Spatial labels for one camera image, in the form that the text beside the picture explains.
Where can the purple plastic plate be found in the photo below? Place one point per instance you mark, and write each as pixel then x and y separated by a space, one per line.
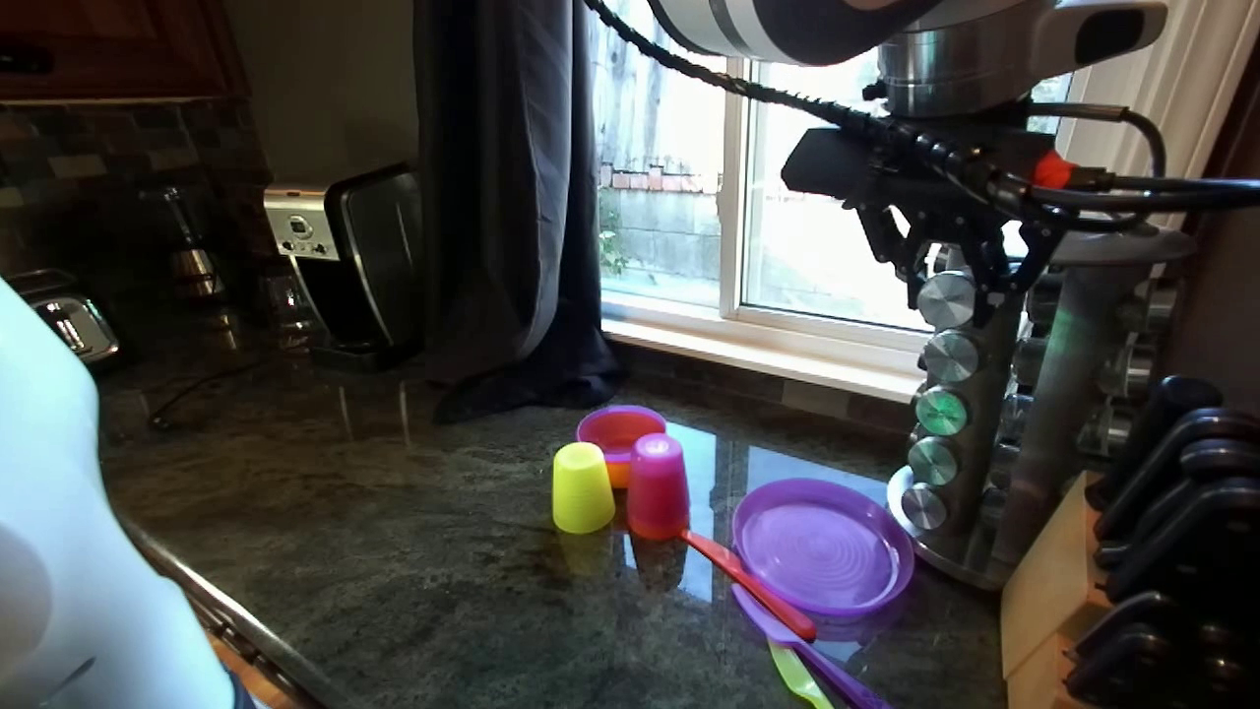
pixel 826 550

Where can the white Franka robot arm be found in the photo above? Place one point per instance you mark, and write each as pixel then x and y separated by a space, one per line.
pixel 736 19

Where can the pink plastic cup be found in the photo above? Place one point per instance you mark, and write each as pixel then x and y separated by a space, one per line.
pixel 654 488

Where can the silver metal spice rack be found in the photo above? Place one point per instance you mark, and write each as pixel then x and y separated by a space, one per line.
pixel 1077 366

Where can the wooden knife block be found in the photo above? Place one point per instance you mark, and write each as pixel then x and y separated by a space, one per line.
pixel 1044 604

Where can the orange plastic bowl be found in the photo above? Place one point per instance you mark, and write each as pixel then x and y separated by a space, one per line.
pixel 619 471

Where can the dark metal kitchen item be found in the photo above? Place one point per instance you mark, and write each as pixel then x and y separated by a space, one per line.
pixel 190 268

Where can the black and silver toaster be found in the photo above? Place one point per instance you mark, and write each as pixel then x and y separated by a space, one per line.
pixel 367 258

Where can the yellow-green plastic cup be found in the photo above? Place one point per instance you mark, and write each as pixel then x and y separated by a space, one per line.
pixel 582 488

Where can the magenta plastic bowl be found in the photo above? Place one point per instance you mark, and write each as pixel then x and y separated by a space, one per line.
pixel 619 421

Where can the yellow-green plastic utensil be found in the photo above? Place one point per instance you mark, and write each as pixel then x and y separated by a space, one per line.
pixel 796 676

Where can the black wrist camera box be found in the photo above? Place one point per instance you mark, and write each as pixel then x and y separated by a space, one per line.
pixel 847 159

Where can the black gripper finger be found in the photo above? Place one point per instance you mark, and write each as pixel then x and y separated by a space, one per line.
pixel 1019 262
pixel 902 250

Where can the shiny metal kitchen item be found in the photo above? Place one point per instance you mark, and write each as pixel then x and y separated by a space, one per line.
pixel 72 329

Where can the orange plastic utensil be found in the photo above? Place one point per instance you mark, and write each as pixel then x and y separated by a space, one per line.
pixel 750 585

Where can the aluminium frame rail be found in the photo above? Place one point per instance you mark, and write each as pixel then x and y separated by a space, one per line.
pixel 222 608

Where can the dark curtain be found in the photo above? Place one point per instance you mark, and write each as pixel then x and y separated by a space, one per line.
pixel 506 197

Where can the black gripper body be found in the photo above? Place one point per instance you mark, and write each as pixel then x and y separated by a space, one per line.
pixel 971 182

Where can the purple plastic utensil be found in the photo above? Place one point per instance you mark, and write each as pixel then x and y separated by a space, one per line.
pixel 820 661

